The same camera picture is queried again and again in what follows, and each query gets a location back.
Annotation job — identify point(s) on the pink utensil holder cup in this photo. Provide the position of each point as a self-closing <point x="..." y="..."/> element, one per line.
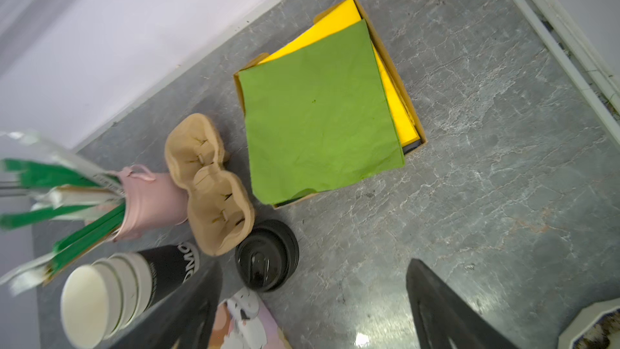
<point x="152" y="201"/>

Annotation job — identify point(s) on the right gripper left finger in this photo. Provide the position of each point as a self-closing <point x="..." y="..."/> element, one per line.
<point x="185" y="319"/>

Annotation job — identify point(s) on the cartoon animal paper gift bag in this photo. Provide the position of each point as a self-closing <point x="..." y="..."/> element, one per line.
<point x="243" y="321"/>

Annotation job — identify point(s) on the potted green plant white pot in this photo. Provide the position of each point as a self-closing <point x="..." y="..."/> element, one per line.
<point x="596" y="326"/>

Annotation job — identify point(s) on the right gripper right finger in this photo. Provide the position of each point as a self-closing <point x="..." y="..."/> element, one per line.
<point x="442" y="319"/>

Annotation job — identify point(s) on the cardboard tray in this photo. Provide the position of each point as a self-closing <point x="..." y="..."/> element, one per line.
<point x="397" y="106"/>

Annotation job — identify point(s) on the stack of black cup lids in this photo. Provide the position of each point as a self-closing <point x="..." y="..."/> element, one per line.
<point x="268" y="257"/>

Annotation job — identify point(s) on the stack of paper coffee cups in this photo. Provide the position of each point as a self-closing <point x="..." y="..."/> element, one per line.
<point x="105" y="297"/>

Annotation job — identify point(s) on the stack of pulp cup carriers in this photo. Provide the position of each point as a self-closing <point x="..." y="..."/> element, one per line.
<point x="219" y="210"/>

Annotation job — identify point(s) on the wooden stir sticks bundle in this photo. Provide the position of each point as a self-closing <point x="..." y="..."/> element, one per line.
<point x="64" y="187"/>

